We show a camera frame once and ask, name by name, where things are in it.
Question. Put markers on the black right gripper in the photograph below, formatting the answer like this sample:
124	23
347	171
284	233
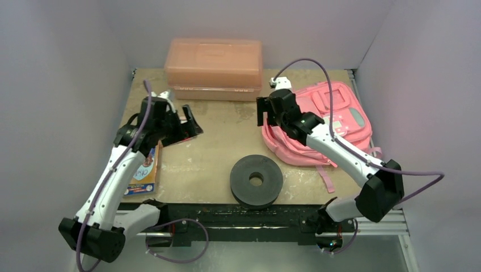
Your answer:
265	111

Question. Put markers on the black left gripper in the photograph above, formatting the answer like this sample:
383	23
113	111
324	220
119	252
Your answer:
181	133

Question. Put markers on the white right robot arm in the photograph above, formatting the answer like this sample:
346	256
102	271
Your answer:
381	183

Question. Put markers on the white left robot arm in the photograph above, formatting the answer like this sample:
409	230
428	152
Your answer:
112	187

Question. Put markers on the blue orange picture book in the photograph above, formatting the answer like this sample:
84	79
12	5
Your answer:
144	179

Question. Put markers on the translucent orange plastic box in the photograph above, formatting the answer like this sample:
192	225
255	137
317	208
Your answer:
215	69

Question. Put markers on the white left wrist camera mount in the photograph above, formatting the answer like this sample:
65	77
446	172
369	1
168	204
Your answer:
167	96

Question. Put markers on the aluminium rail base frame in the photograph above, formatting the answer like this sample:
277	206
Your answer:
180	224

